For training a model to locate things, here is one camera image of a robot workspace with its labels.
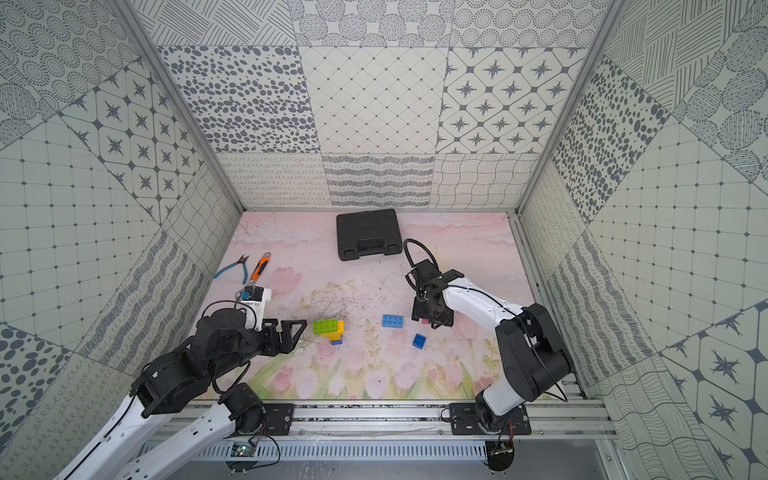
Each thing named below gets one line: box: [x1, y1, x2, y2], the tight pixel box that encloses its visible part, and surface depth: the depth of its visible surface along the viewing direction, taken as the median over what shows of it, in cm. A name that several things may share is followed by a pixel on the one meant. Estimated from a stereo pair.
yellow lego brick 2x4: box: [322, 320, 345, 341], surface depth 88 cm
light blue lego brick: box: [382, 314, 404, 329], surface depth 92 cm
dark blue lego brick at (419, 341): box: [412, 333, 427, 350], surface depth 88 cm
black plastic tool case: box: [336, 209, 403, 261], surface depth 109 cm
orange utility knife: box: [250, 251, 271, 285], surface depth 106 cm
